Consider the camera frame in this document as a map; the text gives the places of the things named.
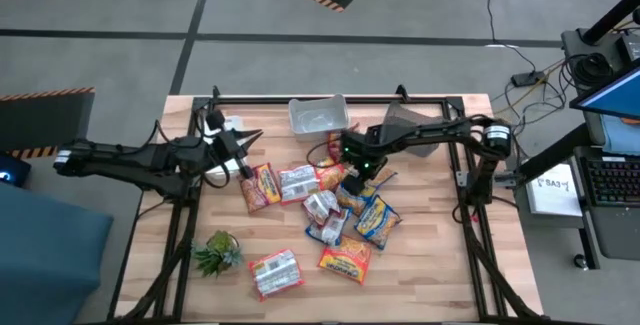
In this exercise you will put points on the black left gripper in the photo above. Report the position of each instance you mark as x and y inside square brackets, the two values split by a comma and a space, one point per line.
[227, 146]

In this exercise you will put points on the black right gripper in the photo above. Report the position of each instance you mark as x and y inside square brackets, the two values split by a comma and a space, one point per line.
[360, 152]

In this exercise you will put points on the orange Maruchan ramen pack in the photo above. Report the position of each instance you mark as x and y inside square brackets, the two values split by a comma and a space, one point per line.
[345, 260]
[276, 274]
[260, 187]
[298, 183]
[334, 147]
[331, 176]

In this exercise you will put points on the red clear snack bag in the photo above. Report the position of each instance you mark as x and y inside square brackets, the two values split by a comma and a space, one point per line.
[320, 206]

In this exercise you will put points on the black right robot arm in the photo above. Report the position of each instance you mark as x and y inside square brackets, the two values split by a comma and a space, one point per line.
[430, 130]

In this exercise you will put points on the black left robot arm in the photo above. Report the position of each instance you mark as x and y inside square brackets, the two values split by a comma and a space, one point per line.
[125, 162]

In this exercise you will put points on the dark grey bin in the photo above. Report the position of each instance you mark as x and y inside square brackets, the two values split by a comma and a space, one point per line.
[400, 115]

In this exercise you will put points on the small green succulent plant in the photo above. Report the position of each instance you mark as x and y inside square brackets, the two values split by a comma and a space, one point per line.
[217, 253]

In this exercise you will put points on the white paper sheet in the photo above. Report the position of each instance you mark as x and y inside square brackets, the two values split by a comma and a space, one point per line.
[554, 190]

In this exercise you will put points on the black power strip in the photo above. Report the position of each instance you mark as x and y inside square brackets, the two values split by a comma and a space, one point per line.
[527, 78]

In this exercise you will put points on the black equipment cart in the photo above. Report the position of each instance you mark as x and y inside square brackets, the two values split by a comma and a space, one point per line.
[555, 152]

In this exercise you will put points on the blue sofa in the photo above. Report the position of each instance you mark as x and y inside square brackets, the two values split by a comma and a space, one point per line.
[45, 255]

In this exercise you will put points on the black caster wheel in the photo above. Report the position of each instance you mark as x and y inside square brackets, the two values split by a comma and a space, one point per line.
[580, 261]

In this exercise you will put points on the black device with blue light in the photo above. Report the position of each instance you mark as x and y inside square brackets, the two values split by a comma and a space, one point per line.
[12, 170]

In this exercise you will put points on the black keyboard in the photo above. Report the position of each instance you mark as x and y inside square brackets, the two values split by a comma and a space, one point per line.
[612, 182]

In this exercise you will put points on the grey computer box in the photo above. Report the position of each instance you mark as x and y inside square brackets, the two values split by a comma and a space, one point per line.
[575, 45]

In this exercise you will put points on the computer monitor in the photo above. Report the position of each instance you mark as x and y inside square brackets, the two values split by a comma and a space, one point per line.
[615, 95]

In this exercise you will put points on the black pole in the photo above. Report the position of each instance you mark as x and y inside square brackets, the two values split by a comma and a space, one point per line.
[612, 17]

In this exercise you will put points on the black metal table frame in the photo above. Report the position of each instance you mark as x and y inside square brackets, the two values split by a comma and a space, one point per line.
[250, 100]

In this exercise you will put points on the silver metal bracket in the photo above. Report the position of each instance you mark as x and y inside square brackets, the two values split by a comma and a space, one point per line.
[505, 180]
[460, 179]

